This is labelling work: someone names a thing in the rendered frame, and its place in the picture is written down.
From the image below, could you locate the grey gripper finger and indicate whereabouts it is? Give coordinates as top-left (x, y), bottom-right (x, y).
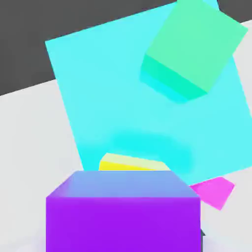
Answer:
top-left (200, 228), bottom-right (207, 252)

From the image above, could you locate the small purple cube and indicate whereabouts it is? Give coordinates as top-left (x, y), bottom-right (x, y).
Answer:
top-left (45, 170), bottom-right (201, 252)

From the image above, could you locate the small magenta cube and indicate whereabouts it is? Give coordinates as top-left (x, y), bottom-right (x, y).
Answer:
top-left (189, 176), bottom-right (236, 211)

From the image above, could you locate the small yellow cube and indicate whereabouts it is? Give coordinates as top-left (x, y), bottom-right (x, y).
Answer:
top-left (98, 152), bottom-right (171, 171)

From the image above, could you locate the small green cube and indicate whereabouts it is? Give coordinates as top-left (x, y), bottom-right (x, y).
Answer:
top-left (141, 0), bottom-right (249, 101)

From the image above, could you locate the large cyan box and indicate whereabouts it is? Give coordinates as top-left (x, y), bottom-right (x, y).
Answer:
top-left (44, 0), bottom-right (252, 187)

